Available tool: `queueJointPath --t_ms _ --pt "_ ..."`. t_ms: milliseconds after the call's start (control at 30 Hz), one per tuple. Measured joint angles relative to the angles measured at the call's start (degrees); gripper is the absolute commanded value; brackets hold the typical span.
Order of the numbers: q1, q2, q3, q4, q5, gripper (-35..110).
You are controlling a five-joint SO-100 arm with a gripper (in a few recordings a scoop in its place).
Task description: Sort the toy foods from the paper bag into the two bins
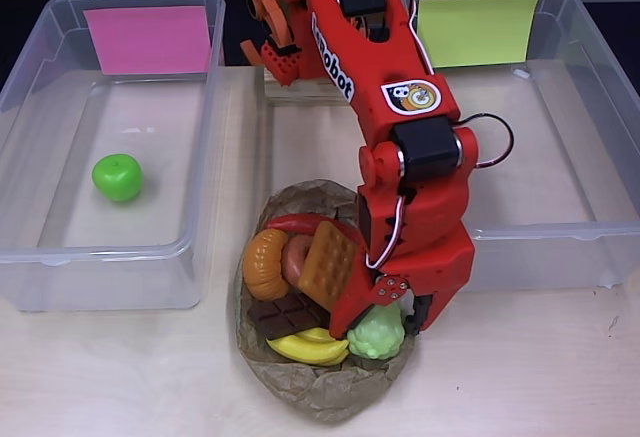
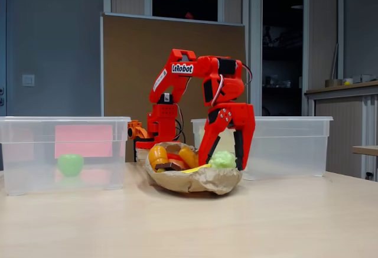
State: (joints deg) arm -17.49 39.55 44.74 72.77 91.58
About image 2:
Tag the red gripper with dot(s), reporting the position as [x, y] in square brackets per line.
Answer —
[241, 116]

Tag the light green toy cauliflower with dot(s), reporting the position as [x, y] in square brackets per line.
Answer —
[223, 160]

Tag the orange toy waffle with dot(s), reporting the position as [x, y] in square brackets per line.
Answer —
[189, 156]

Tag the red toy chili pepper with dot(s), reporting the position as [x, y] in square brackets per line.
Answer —
[177, 158]

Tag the orange toy croissant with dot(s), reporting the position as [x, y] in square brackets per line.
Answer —
[156, 156]

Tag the green toy apple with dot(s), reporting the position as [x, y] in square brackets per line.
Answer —
[70, 165]

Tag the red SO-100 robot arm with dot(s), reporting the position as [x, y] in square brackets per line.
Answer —
[206, 66]

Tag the yellow-green paper label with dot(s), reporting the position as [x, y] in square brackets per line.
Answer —
[227, 141]

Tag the clear plastic bin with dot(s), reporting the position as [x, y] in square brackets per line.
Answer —
[26, 157]
[280, 151]

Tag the pink paper label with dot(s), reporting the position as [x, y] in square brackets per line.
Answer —
[82, 141]

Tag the yellow toy banana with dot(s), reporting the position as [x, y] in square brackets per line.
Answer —
[195, 169]

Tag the crumpled brown paper bag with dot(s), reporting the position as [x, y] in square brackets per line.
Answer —
[192, 181]

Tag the brown toy chocolate bar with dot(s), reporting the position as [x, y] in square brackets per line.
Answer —
[171, 166]

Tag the wooden base block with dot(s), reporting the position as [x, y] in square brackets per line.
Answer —
[141, 154]

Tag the grey cabinet with wooden top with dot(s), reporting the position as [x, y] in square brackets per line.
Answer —
[339, 122]

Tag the brown pinboard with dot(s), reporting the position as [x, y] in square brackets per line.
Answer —
[127, 78]

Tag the wooden side table edge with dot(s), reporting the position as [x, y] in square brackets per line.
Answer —
[366, 150]

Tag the white light switch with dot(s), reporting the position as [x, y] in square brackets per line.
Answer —
[28, 80]

